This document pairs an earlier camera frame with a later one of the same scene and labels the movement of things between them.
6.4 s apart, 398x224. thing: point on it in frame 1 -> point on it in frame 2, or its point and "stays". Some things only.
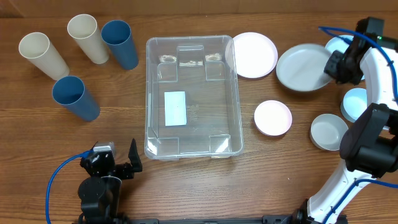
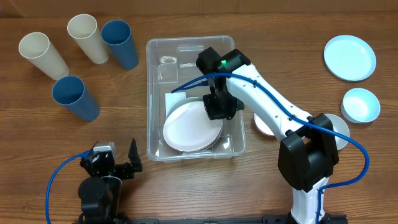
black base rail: [278, 219] stays
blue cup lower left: [70, 91] stays
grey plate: [301, 68] -> [188, 127]
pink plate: [255, 55] -> [188, 127]
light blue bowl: [354, 104] stays
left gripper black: [125, 168] stays
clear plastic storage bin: [204, 67] stays
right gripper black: [352, 79] -> [216, 111]
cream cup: [84, 28] stays
